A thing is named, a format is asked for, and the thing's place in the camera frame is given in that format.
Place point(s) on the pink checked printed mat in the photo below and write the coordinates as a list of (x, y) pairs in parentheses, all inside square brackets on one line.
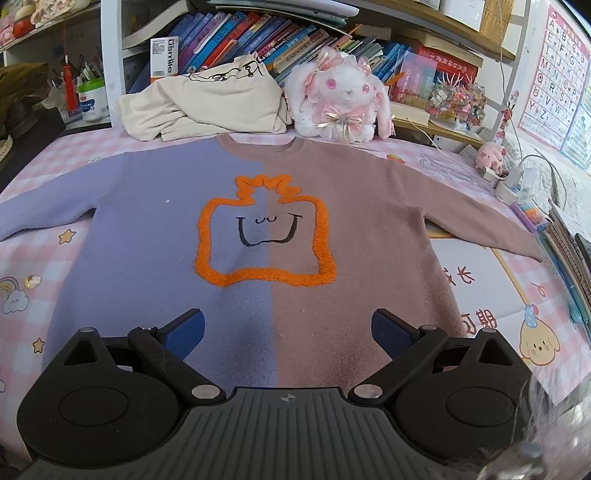
[(46, 258)]

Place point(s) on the alphabet wall poster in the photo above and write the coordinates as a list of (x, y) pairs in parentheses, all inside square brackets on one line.
[(558, 78)]

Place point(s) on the white bookshelf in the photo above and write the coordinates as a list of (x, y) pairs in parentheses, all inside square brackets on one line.
[(111, 41)]

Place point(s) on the white upright carton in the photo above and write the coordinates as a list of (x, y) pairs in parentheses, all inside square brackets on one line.
[(164, 60)]

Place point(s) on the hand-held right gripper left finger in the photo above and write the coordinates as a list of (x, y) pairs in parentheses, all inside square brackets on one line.
[(187, 330)]

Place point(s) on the white charger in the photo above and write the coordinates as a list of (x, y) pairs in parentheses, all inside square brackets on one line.
[(515, 184)]

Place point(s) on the purple and brown sweater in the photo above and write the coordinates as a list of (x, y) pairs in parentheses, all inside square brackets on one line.
[(323, 207)]

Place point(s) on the white and pink plush bunny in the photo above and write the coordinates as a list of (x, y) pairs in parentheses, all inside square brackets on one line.
[(344, 92)]

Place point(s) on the colourful flower ornament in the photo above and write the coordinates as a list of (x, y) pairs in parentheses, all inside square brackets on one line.
[(457, 101)]

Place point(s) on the dark cloth pile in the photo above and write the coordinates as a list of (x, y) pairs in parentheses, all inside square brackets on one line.
[(23, 97)]

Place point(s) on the stack of flat books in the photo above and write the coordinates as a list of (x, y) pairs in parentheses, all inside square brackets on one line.
[(565, 249)]

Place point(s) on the white and green pen pot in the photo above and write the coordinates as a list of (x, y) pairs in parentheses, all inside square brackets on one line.
[(91, 101)]

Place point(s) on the person's fuzzy right sleeve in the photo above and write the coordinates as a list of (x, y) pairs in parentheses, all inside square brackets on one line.
[(554, 434)]

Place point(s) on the row of colourful books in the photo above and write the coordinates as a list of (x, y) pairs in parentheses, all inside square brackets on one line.
[(240, 41)]

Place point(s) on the small pink pig toy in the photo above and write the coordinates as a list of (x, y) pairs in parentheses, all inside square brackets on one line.
[(490, 157)]

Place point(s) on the bunch of pens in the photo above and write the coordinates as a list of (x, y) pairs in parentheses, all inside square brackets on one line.
[(87, 71)]

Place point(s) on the cream sweatshirt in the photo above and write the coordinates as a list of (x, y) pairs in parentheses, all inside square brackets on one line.
[(207, 106)]

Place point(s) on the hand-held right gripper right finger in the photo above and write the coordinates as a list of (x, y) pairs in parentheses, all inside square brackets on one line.
[(392, 334)]

